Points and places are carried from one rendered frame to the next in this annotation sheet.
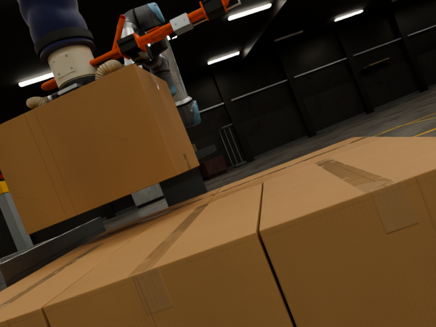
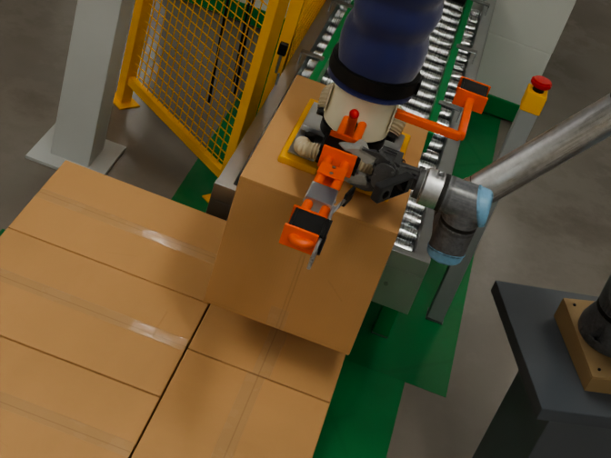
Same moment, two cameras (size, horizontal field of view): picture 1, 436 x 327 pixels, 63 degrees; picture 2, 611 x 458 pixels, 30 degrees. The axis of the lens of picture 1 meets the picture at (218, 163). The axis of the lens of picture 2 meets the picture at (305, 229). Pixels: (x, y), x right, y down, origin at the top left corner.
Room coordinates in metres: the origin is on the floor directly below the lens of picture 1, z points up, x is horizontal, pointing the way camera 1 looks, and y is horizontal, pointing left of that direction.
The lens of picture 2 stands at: (1.11, -2.14, 2.53)
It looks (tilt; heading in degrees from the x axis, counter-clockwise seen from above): 34 degrees down; 84
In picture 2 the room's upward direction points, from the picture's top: 19 degrees clockwise
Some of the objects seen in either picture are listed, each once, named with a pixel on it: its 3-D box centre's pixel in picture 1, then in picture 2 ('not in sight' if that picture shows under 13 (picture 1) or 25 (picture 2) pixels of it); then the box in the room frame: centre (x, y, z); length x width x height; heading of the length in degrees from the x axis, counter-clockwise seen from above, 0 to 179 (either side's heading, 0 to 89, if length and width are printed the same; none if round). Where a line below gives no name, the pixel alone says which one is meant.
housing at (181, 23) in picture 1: (181, 24); (319, 201); (1.35, -0.07, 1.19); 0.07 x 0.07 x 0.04; 81
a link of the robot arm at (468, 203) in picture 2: (157, 62); (465, 201); (1.69, 0.09, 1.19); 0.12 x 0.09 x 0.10; 171
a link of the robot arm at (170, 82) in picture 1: (162, 85); (451, 235); (1.70, 0.11, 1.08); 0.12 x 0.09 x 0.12; 88
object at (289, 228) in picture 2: (213, 6); (303, 229); (1.33, -0.20, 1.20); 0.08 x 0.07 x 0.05; 81
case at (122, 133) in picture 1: (104, 150); (321, 208); (1.42, 0.40, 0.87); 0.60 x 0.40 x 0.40; 81
